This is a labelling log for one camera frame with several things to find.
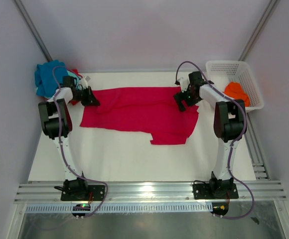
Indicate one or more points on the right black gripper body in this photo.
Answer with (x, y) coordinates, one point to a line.
(192, 99)

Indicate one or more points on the black controller board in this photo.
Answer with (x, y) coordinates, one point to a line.
(80, 210)
(220, 209)

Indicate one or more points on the aluminium rail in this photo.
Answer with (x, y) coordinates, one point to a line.
(44, 192)
(255, 152)

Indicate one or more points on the right black controller board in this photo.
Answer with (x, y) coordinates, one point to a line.
(220, 209)

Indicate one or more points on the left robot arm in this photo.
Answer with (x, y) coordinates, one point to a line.
(57, 125)

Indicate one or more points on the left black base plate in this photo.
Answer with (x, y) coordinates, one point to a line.
(97, 191)

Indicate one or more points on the blue folded t shirt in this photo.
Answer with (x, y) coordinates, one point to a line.
(44, 77)

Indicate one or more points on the right corner aluminium post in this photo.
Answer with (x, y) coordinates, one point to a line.
(259, 28)

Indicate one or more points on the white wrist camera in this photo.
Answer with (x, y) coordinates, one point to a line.
(183, 83)
(84, 82)

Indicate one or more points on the white plastic basket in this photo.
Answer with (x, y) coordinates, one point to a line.
(223, 72)

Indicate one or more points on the red folded t shirt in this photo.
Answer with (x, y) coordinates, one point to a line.
(75, 71)

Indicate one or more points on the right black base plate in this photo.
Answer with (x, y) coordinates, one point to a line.
(202, 190)

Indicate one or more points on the teal folded t shirt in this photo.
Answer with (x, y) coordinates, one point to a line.
(72, 74)

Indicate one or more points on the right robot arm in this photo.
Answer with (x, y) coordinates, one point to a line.
(229, 127)

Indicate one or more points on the left corner aluminium post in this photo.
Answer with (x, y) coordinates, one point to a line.
(32, 28)

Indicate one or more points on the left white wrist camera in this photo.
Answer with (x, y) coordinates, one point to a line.
(84, 82)

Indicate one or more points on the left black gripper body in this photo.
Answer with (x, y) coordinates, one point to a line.
(81, 95)

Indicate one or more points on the right side aluminium rail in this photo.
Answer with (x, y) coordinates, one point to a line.
(255, 152)

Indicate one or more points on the aluminium front rail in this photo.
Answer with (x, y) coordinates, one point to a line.
(44, 192)

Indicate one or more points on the orange t shirt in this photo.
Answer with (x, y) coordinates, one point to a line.
(235, 91)

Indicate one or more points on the slotted grey cable duct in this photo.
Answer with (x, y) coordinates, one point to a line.
(124, 207)

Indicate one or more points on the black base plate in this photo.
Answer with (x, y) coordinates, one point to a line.
(97, 191)
(202, 190)

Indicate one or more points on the left black controller board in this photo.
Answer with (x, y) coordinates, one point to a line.
(80, 210)

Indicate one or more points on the magenta t shirt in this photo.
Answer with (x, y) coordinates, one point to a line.
(150, 110)

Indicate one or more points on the corner aluminium post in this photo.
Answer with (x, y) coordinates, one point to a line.
(259, 28)
(32, 28)

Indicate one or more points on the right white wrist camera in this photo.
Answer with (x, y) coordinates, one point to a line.
(183, 83)

